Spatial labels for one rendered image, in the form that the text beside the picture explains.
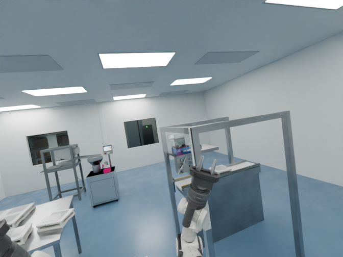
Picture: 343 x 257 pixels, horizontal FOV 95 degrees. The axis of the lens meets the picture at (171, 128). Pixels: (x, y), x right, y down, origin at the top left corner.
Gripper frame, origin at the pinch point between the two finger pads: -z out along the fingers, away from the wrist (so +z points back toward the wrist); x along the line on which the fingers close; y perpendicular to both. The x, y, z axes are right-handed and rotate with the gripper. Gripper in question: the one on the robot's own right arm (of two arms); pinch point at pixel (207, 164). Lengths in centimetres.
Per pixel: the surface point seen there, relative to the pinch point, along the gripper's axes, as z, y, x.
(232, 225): 143, 146, -91
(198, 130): 1, 68, 1
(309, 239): 118, 131, -180
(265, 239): 139, 132, -131
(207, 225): 67, 45, -24
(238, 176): 72, 159, -80
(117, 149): 252, 515, 257
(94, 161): 183, 270, 205
